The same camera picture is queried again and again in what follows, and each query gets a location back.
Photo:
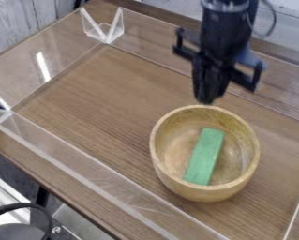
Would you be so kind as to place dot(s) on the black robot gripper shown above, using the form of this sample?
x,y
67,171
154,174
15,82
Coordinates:
x,y
218,50

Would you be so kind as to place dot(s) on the green rectangular block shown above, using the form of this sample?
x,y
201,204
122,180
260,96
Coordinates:
x,y
205,156

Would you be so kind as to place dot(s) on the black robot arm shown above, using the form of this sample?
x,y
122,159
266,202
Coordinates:
x,y
230,3

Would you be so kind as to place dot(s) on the brown wooden bowl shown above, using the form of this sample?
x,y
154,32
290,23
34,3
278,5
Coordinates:
x,y
173,139

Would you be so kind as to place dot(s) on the clear acrylic tray walls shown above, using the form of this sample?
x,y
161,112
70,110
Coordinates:
x,y
86,86

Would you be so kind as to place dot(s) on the black table leg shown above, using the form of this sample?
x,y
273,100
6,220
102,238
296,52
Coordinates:
x,y
42,197

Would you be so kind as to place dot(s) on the grey metal bracket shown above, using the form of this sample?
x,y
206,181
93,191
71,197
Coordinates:
x,y
59,232

